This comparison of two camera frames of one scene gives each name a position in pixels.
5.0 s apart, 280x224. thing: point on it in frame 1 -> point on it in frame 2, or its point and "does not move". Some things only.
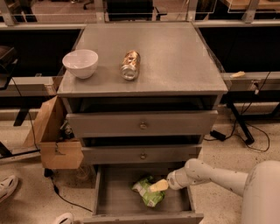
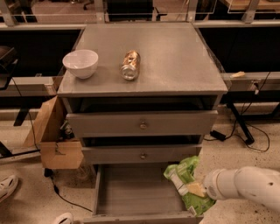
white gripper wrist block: (174, 180) -> (212, 184)
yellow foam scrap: (238, 74) does not move
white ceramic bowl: (80, 63) does not move
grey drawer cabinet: (153, 96) does not move
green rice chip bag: (152, 199) -> (182, 174)
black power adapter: (220, 136) does not move
